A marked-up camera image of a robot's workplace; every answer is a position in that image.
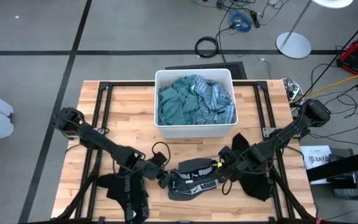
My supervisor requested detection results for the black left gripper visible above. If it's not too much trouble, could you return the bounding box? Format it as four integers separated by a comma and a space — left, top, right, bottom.
134, 155, 173, 189

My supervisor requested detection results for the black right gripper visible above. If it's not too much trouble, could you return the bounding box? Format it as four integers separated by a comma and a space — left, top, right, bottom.
211, 146, 260, 184

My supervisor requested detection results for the grey Puma underwear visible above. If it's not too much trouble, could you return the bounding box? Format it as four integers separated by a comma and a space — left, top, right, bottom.
167, 157, 227, 202

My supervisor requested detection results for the green floral-print shirt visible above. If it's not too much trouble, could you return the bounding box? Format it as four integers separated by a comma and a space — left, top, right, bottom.
157, 77, 200, 126

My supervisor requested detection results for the blue striped shirt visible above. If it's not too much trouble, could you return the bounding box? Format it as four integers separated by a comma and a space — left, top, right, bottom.
178, 73, 237, 125

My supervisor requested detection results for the plain black garment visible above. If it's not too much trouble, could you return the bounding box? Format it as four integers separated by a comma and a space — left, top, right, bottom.
231, 133, 273, 202

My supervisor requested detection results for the black Puma underwear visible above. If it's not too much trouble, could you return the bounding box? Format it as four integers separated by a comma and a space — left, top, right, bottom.
97, 169, 150, 224

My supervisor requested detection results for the white plastic laundry bin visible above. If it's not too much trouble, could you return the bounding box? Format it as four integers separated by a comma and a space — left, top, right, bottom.
154, 68, 239, 139

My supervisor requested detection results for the white paper box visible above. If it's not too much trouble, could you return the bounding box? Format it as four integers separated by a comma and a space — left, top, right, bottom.
300, 145, 334, 185

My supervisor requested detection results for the black mesh floor mat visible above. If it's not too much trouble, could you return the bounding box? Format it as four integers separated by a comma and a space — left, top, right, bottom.
165, 61, 247, 80

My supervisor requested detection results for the white power strip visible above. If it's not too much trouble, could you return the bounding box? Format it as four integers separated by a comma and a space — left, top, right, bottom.
286, 77, 301, 101

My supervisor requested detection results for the black metal beam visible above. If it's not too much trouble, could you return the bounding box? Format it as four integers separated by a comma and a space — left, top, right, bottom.
306, 147, 358, 183

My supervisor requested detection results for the white floor lamp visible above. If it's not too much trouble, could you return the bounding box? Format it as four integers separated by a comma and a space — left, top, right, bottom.
275, 0, 354, 59

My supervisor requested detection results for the black power strip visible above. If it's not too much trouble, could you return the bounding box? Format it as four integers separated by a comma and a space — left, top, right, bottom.
249, 11, 261, 29

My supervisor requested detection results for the thin black pole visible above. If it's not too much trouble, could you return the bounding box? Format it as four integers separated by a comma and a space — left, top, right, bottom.
303, 6, 358, 96

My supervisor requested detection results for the red tool case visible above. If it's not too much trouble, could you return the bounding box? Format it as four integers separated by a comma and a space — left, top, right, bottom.
336, 30, 358, 75

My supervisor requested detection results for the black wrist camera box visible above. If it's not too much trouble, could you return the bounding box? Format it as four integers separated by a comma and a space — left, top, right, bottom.
152, 151, 169, 166

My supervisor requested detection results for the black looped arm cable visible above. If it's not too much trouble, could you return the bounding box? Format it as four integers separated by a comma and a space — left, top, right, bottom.
152, 141, 171, 166

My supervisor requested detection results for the black table frame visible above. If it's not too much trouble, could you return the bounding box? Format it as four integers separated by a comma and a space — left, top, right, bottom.
54, 80, 318, 224

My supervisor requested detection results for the black coiled floor cable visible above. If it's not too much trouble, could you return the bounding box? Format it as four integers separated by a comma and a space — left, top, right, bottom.
194, 36, 219, 58

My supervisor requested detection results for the yellow cable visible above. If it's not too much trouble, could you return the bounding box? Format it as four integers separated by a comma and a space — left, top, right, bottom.
292, 68, 358, 103

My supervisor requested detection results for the blue coiled cable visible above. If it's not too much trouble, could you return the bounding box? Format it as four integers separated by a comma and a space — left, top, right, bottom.
228, 11, 252, 32

